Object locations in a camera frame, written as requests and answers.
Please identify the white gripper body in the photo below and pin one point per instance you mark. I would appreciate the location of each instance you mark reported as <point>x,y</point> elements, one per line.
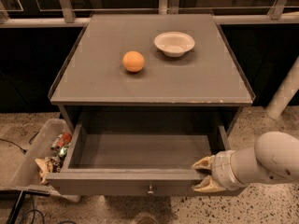
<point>222,170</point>

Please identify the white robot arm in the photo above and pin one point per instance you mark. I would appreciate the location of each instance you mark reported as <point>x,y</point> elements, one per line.
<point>272,159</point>

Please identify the orange fruit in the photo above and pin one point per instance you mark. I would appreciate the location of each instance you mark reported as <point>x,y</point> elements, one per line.
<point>133,61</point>

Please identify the tan crumpled bag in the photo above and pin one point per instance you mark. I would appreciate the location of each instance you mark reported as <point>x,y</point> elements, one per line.
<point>46,166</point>

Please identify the metal window railing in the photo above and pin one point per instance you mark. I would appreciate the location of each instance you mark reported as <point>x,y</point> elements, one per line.
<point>53,13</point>

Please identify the grey top drawer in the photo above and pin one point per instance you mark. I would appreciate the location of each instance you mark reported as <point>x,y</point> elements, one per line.
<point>129,160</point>

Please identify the clear plastic bin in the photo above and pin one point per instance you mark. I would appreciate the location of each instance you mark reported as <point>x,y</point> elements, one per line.
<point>27,177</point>

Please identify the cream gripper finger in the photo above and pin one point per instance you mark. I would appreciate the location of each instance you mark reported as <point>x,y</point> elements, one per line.
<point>208,185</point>
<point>204,165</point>

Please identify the white paper bowl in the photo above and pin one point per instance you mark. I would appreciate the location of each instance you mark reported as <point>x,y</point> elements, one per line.
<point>174,44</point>

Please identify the green snack packet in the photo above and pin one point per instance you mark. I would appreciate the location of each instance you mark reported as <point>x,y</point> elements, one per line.
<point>63,151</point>

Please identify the grey drawer cabinet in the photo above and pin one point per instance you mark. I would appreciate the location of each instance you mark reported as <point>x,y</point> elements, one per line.
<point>208,75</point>

